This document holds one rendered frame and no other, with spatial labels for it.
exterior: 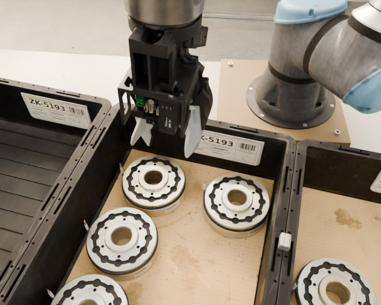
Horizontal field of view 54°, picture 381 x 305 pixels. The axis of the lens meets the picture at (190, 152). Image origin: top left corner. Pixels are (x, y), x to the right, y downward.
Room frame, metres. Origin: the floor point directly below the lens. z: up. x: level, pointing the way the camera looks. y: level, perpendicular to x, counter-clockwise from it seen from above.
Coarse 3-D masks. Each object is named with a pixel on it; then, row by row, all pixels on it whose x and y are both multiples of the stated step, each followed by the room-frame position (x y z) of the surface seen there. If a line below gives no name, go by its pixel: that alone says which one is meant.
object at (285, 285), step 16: (304, 144) 0.37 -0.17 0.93; (320, 144) 0.37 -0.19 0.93; (336, 144) 0.37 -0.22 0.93; (304, 160) 0.33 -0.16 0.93; (288, 208) 0.26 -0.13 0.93; (288, 224) 0.23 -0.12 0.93; (288, 256) 0.19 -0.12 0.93; (288, 272) 0.17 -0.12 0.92; (288, 288) 0.15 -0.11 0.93; (288, 304) 0.13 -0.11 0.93
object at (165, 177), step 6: (144, 168) 0.37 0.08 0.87; (150, 168) 0.37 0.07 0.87; (156, 168) 0.37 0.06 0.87; (162, 168) 0.37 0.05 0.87; (144, 174) 0.36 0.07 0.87; (162, 174) 0.36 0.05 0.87; (138, 180) 0.34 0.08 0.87; (144, 180) 0.34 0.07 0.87; (162, 180) 0.34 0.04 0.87; (168, 180) 0.35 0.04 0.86; (144, 186) 0.33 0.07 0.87; (150, 186) 0.33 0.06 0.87; (156, 186) 0.33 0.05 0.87; (162, 186) 0.33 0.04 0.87
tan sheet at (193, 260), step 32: (128, 160) 0.41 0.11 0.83; (192, 192) 0.35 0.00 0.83; (160, 224) 0.29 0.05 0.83; (192, 224) 0.29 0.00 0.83; (160, 256) 0.23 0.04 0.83; (192, 256) 0.23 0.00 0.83; (224, 256) 0.23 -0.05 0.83; (256, 256) 0.23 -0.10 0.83; (128, 288) 0.19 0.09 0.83; (160, 288) 0.19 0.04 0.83; (192, 288) 0.19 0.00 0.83; (224, 288) 0.19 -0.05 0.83
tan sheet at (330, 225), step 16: (304, 192) 0.35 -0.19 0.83; (320, 192) 0.35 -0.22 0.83; (304, 208) 0.32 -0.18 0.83; (320, 208) 0.32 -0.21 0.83; (336, 208) 0.32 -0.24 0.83; (352, 208) 0.32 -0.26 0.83; (368, 208) 0.32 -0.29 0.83; (304, 224) 0.29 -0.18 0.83; (320, 224) 0.29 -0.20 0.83; (336, 224) 0.29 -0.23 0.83; (352, 224) 0.29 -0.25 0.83; (368, 224) 0.29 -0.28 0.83; (304, 240) 0.26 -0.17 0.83; (320, 240) 0.26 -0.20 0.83; (336, 240) 0.26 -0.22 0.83; (352, 240) 0.26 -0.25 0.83; (368, 240) 0.26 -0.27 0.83; (304, 256) 0.23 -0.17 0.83; (320, 256) 0.23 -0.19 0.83; (336, 256) 0.23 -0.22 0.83; (352, 256) 0.23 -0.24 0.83; (368, 256) 0.23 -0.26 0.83; (368, 272) 0.21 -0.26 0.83
